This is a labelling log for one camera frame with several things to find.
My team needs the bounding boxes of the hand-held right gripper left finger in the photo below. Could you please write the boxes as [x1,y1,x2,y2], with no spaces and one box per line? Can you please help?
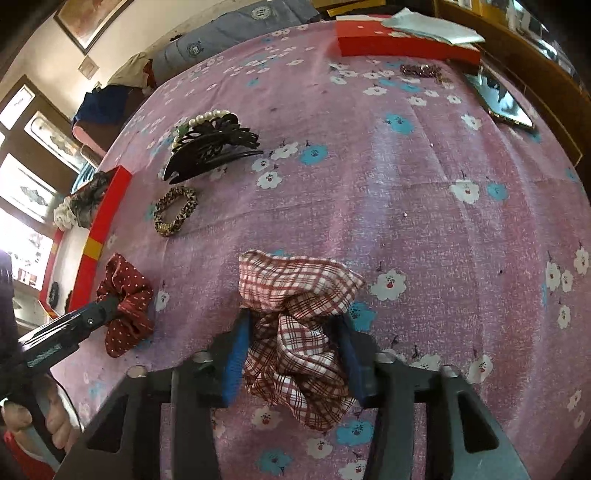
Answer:
[55,310,254,480]

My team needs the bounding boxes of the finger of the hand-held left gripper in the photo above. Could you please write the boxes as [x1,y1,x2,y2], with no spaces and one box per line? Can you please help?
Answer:
[68,295,123,337]

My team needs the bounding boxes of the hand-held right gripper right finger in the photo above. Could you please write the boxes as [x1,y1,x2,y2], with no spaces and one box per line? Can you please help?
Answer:
[335,314,532,480]

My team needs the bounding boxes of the red polka dot scrunchie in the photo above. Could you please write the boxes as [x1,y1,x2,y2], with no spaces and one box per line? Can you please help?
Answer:
[95,252,155,358]

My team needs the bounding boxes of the red plaid scrunchie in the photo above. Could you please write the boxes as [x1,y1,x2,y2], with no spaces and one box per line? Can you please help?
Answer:
[238,249,365,432]

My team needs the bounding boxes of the white printed scrunchie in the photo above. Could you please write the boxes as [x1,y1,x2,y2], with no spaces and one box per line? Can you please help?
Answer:
[53,198,77,230]

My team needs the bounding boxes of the grey sheer studded scrunchie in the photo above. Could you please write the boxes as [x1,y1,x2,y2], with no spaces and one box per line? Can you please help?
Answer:
[69,172,114,229]

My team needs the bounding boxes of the person's left hand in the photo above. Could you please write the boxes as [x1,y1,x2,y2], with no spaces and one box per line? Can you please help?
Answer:
[0,378,85,460]

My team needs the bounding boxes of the leopard print scrunchie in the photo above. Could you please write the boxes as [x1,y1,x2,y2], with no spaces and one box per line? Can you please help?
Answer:
[154,186,198,237]

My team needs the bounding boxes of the purple floral bedsheet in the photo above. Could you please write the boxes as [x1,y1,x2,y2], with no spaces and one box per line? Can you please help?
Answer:
[46,14,591,480]

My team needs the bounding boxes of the pink chair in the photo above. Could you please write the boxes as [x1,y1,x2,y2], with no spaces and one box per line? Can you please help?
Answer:
[71,122,116,160]

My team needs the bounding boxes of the black hair claw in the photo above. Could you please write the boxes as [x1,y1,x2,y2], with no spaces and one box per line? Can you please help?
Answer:
[163,113,265,185]

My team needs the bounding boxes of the blue clothes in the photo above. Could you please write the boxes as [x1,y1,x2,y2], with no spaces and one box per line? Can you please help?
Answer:
[71,85,144,127]

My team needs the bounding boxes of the beige garment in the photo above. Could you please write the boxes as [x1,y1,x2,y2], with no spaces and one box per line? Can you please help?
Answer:
[108,52,153,88]

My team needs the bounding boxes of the grey blue pillow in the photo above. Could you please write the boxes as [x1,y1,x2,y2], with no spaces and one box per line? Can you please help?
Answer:
[150,0,324,88]

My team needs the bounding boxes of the black smartphone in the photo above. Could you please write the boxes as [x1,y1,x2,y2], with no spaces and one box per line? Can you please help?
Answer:
[464,69,539,132]

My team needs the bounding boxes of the brown leaf hair clip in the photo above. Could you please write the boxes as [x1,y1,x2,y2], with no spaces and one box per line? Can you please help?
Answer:
[399,64,446,81]

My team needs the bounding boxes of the flat red gift box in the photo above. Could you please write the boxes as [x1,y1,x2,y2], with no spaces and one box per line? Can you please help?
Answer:
[335,15,481,65]

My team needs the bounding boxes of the pale blue paper sheets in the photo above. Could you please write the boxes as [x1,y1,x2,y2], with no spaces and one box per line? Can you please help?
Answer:
[381,7,486,47]

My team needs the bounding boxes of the wooden headboard ledge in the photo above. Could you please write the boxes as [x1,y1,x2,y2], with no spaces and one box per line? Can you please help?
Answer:
[434,0,591,167]

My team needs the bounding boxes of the white framed wall picture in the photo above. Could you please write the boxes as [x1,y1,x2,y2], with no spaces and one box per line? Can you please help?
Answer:
[0,152,58,222]
[0,76,38,130]
[23,111,88,174]

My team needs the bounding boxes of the pearl bead hair tie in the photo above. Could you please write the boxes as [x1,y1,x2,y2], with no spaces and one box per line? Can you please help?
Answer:
[171,109,234,153]

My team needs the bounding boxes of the large framed wall painting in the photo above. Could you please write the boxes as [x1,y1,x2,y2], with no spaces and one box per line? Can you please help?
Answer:
[53,0,134,55]

